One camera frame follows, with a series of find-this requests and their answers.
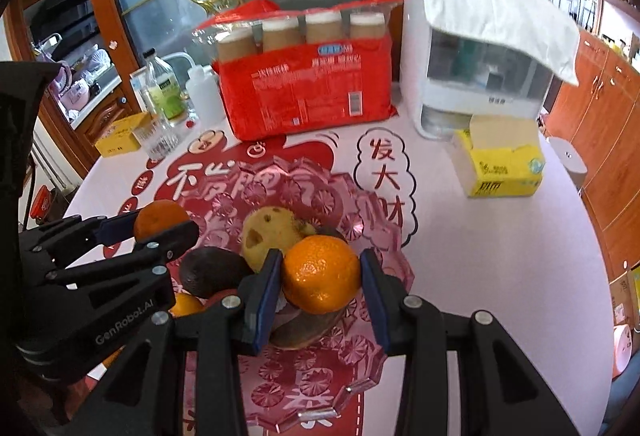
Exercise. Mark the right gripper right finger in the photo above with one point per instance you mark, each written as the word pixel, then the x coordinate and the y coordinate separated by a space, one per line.
pixel 501 392

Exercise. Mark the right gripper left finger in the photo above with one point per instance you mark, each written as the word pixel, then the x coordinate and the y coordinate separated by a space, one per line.
pixel 142 392

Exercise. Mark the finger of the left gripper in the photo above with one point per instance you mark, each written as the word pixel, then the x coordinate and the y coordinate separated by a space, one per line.
pixel 157 251
pixel 64 241

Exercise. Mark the mandarin orange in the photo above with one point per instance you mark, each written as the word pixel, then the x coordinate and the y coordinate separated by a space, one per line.
pixel 157 217
pixel 320 274

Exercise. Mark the small yellow orange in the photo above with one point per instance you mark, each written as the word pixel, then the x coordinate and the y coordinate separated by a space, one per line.
pixel 186 305

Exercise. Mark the red apple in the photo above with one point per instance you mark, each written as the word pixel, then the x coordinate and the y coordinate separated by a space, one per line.
pixel 219 296

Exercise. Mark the dark avocado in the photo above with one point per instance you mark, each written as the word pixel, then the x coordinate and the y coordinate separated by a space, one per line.
pixel 208 270

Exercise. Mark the overripe dark banana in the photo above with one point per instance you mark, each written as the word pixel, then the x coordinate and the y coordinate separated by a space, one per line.
pixel 304 329

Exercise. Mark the yellow speckled pear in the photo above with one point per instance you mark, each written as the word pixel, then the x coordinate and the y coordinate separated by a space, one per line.
pixel 271 227

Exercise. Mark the yellow tin box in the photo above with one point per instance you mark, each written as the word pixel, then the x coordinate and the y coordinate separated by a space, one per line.
pixel 119 137

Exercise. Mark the clear glass tumbler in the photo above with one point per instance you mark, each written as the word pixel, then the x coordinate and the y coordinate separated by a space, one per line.
pixel 156 138

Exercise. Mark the pink glass fruit bowl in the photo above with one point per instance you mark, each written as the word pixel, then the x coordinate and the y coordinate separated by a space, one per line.
pixel 315 386

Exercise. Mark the small white carton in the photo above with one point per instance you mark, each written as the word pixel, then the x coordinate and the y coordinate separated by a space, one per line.
pixel 137 83

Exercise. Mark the green label plastic bottle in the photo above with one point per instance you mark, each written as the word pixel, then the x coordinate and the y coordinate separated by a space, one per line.
pixel 163 87

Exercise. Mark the white squeeze bottle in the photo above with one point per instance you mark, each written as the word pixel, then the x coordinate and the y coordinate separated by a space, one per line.
pixel 203 89

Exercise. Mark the yellow tissue pack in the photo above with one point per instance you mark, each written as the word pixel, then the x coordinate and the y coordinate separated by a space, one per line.
pixel 498 156

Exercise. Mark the red paper cup package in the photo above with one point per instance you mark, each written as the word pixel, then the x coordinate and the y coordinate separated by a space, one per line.
pixel 292 71

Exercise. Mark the white countertop appliance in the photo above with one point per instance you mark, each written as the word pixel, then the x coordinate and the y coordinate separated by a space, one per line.
pixel 445 79

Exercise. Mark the white towel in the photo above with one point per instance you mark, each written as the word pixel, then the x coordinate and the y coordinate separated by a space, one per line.
pixel 534 27

